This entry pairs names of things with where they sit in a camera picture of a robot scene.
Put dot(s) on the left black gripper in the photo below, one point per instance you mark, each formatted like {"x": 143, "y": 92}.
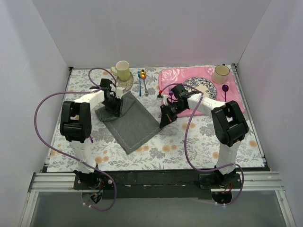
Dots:
{"x": 113, "y": 106}

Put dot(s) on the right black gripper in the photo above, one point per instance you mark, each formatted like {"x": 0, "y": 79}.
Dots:
{"x": 170, "y": 113}

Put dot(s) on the grey cloth napkin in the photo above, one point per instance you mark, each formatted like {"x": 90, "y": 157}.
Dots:
{"x": 135, "y": 125}

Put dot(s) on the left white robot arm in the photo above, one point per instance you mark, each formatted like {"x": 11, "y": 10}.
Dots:
{"x": 76, "y": 125}

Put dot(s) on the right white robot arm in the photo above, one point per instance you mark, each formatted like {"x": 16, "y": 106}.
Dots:
{"x": 230, "y": 128}

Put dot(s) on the round woven coaster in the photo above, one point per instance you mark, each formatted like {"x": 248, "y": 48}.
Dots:
{"x": 126, "y": 85}

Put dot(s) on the purple fork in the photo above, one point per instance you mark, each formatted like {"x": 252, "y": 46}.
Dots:
{"x": 170, "y": 92}

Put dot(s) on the floral tablecloth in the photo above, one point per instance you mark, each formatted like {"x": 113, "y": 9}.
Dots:
{"x": 166, "y": 149}

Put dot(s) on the yellow-green mug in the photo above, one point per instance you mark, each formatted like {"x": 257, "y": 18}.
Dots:
{"x": 122, "y": 70}

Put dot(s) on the gold bowl spoon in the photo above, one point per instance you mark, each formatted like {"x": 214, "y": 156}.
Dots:
{"x": 143, "y": 76}

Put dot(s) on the blue floral plate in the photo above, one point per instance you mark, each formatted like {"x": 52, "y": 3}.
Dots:
{"x": 201, "y": 84}

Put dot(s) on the pink floral placemat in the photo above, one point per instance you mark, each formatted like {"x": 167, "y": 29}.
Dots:
{"x": 178, "y": 75}

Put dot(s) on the cream mug dark rim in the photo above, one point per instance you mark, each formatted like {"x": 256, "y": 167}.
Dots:
{"x": 220, "y": 74}

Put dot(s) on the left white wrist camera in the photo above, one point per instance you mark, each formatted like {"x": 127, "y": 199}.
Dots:
{"x": 119, "y": 92}

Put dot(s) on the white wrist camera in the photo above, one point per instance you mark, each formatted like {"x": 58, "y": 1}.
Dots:
{"x": 119, "y": 92}
{"x": 162, "y": 97}

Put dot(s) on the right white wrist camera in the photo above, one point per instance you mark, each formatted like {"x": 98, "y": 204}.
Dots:
{"x": 162, "y": 97}

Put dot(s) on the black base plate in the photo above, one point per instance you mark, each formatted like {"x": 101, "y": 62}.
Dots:
{"x": 156, "y": 184}

